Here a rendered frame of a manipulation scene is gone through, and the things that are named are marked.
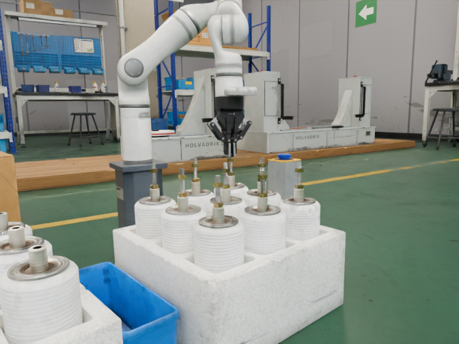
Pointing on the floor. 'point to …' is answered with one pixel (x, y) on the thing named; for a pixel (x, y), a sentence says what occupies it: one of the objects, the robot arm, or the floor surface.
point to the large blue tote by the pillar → (159, 123)
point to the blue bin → (132, 304)
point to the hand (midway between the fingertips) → (230, 149)
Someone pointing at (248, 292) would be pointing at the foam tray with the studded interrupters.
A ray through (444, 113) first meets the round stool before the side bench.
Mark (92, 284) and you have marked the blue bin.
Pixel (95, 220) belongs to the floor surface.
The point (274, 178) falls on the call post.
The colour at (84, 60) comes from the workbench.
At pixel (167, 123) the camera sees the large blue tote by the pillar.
